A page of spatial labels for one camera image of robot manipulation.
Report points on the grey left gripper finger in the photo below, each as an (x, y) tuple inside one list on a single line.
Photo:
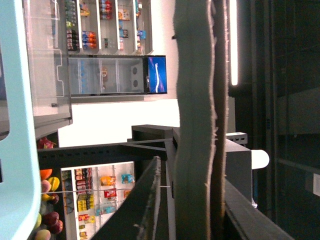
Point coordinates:
[(201, 33)]

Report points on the light blue basket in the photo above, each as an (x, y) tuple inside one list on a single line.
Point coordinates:
[(20, 188)]

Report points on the black metal produce shelf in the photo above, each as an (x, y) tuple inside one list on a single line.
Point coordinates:
[(148, 213)]

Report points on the large orange far shelf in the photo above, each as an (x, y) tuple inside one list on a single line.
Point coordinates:
[(45, 173)]

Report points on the red apple far shelf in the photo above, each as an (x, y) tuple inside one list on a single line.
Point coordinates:
[(50, 218)]

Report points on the peach far shelf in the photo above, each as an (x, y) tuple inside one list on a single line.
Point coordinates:
[(43, 234)]

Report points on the blue display screen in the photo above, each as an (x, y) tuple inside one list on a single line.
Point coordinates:
[(156, 78)]

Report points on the middle ceiling light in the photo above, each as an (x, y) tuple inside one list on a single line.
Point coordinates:
[(233, 41)]

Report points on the white dome device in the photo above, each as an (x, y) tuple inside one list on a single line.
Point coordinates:
[(259, 159)]

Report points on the glass door fridge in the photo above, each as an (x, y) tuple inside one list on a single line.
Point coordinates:
[(106, 76)]

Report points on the left drinks shelving unit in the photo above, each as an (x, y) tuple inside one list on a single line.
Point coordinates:
[(109, 27)]

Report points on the glass chest freezer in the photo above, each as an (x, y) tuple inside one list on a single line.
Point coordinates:
[(46, 38)]

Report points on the pink dragon fruit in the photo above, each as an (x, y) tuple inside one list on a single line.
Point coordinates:
[(45, 143)]

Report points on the back wall goods shelving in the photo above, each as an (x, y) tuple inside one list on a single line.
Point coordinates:
[(92, 194)]

